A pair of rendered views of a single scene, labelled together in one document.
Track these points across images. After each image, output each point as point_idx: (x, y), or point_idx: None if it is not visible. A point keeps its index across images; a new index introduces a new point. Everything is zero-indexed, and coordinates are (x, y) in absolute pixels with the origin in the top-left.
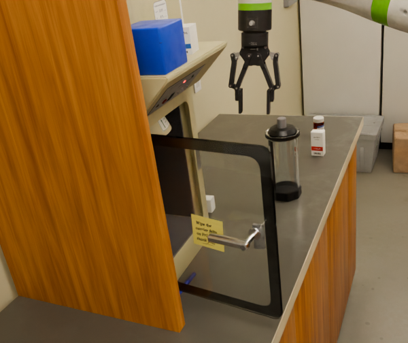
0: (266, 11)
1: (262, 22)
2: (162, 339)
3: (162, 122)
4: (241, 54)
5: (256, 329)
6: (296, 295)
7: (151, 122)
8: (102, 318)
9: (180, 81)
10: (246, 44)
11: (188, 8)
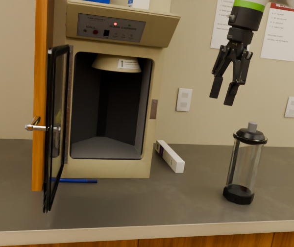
0: (248, 9)
1: (240, 18)
2: (22, 186)
3: (122, 62)
4: (226, 46)
5: (48, 219)
6: (115, 238)
7: (97, 50)
8: None
9: (103, 17)
10: (227, 37)
11: None
